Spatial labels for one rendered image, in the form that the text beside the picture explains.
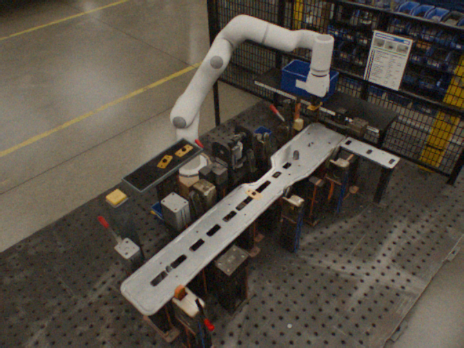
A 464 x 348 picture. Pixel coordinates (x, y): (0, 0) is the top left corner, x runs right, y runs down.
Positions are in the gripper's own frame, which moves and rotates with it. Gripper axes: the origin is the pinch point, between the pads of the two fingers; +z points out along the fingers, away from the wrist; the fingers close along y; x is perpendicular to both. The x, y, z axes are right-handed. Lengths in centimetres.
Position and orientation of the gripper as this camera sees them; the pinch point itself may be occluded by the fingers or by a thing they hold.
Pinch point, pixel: (315, 101)
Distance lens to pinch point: 191.1
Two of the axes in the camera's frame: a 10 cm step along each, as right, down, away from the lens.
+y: 7.5, 4.3, -5.0
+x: 6.6, -5.3, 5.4
